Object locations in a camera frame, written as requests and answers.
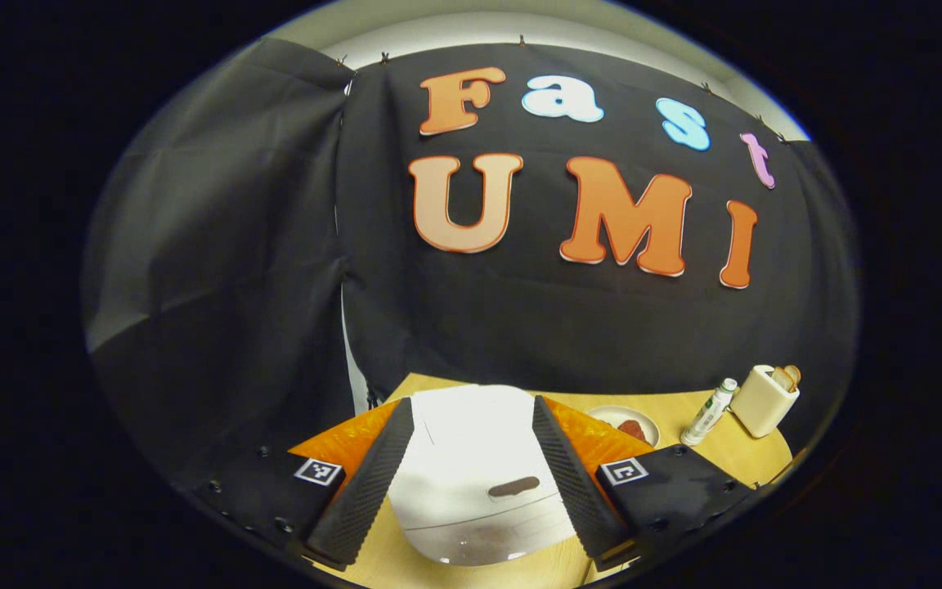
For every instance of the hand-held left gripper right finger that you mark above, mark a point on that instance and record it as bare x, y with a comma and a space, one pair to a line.
569, 491

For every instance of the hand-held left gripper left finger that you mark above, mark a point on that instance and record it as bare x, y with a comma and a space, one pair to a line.
369, 491

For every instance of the white rice cooker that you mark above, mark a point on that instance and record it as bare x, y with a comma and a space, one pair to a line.
471, 458

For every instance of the round white plate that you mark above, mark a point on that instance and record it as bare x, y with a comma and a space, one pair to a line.
610, 413

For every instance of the white milk bottle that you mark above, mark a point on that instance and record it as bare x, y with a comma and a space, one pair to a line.
708, 413

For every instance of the cream toaster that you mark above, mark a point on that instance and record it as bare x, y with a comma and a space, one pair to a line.
757, 405

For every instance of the toast bread slice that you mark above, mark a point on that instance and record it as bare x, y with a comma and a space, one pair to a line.
793, 375
782, 379

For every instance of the black backdrop cloth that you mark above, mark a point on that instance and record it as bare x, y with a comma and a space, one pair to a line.
234, 270

